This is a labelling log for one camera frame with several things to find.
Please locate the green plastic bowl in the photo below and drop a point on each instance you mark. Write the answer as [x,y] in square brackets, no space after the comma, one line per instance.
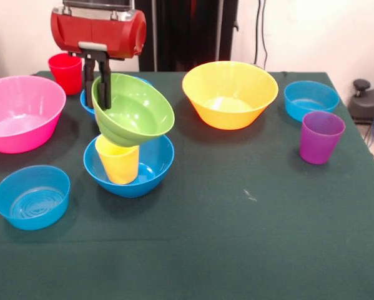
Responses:
[136,109]

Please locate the red plastic cup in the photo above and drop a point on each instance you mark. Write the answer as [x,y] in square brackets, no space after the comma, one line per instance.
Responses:
[65,72]

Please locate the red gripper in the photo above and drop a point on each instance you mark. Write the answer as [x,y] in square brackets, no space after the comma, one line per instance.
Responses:
[111,34]

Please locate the dark green table cloth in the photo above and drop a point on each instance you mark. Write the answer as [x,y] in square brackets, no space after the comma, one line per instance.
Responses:
[224,218]

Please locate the blue plastic bowl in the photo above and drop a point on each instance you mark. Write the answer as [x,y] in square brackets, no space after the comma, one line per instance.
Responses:
[88,107]
[157,162]

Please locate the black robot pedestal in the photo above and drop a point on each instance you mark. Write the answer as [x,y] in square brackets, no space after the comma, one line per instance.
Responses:
[199,31]

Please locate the purple plastic cup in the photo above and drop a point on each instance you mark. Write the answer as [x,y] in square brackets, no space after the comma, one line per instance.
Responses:
[321,137]

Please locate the large pink plastic bowl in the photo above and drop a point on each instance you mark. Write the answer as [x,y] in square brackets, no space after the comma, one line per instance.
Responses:
[21,106]

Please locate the translucent blue shallow bowl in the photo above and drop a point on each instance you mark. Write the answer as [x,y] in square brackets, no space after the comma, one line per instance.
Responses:
[30,200]
[308,97]

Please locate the yellow plastic cup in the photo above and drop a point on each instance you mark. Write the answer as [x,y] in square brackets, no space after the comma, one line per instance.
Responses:
[118,165]

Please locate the large orange plastic bowl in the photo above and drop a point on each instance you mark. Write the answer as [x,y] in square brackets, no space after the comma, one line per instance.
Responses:
[230,90]

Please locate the dark grey clamp device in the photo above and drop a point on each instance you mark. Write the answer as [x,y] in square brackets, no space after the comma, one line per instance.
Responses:
[367,103]

